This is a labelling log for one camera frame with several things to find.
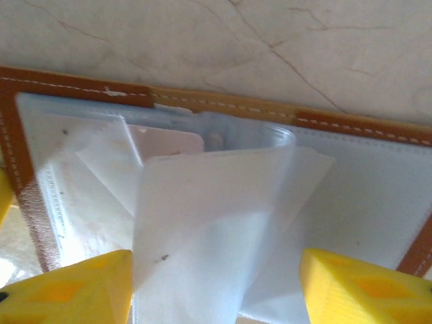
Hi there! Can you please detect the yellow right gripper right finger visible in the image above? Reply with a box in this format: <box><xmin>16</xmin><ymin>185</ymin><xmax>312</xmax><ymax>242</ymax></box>
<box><xmin>299</xmin><ymin>247</ymin><xmax>432</xmax><ymax>324</ymax></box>

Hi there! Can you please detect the grey orange-edged item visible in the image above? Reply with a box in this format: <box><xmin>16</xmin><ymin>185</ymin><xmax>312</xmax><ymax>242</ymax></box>
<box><xmin>0</xmin><ymin>65</ymin><xmax>432</xmax><ymax>324</ymax></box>

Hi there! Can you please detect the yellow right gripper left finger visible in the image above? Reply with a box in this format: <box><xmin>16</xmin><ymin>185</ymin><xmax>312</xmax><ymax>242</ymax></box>
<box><xmin>0</xmin><ymin>248</ymin><xmax>133</xmax><ymax>324</ymax></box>

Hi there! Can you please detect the pale credit card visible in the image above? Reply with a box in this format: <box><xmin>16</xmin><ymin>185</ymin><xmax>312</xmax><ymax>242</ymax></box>
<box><xmin>130</xmin><ymin>124</ymin><xmax>205</xmax><ymax>160</ymax></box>

